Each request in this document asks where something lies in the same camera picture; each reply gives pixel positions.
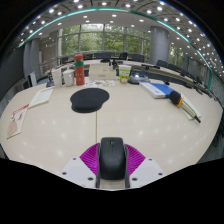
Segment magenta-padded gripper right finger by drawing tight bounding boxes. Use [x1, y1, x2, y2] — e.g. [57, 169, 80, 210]
[123, 143, 167, 189]

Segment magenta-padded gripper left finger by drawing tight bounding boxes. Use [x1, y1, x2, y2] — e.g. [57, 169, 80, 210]
[60, 143, 101, 189]

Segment black computer mouse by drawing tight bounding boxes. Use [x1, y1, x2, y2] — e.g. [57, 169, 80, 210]
[98, 136, 128, 181]

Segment black mouse pad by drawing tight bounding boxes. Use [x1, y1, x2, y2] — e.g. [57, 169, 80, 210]
[69, 87, 111, 114]

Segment blue and white book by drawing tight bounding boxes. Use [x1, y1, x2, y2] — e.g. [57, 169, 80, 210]
[138, 81, 176, 100]

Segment colourful sticker sheet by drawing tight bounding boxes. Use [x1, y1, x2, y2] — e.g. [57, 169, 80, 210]
[84, 79, 116, 88]

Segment white printed menu sheet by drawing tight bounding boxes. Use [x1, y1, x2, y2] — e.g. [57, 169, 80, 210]
[28, 86, 55, 109]

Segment red and white leaflet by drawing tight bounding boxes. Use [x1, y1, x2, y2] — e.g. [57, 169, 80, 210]
[6, 103, 30, 140]

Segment grey desk device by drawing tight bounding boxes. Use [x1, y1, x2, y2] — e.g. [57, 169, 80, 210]
[128, 72, 151, 85]

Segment white lidded jug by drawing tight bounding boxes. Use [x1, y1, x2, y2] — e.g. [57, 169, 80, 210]
[62, 67, 76, 87]

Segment stack of white paper cups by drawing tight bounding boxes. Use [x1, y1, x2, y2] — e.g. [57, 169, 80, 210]
[51, 67, 63, 89]

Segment green-printed paper cup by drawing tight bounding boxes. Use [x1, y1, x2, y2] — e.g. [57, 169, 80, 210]
[118, 64, 132, 85]

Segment red drink bottle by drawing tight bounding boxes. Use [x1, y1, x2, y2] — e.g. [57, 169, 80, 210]
[73, 54, 86, 87]

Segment beige compartment box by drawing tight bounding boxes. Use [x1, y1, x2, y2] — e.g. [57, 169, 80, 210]
[88, 63, 118, 81]

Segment dark office chairs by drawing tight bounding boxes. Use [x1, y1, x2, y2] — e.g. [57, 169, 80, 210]
[61, 51, 209, 86]

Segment ceiling lights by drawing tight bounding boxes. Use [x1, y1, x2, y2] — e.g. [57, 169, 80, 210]
[18, 0, 223, 68]

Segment black microphone with orange ring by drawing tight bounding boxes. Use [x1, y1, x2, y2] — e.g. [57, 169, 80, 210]
[168, 90, 202, 124]

